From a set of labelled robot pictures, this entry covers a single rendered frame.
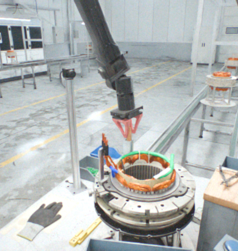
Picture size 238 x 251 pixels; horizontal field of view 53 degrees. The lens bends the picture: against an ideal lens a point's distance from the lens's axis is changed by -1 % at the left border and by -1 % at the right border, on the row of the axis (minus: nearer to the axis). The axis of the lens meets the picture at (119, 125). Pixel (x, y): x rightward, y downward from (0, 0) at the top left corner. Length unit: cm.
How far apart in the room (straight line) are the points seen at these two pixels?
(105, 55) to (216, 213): 60
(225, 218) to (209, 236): 10
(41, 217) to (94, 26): 81
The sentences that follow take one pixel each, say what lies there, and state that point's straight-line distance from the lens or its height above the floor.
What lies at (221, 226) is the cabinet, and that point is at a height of 96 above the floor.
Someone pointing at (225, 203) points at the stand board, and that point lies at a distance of 83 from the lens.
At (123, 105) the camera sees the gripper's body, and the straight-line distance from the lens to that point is 78.
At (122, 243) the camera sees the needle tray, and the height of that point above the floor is 106.
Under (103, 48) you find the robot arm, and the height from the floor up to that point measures 150.
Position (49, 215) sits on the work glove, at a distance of 115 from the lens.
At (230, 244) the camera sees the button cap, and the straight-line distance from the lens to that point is 72.
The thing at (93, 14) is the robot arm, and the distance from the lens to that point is 66.
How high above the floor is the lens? 153
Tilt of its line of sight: 21 degrees down
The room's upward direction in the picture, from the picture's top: straight up
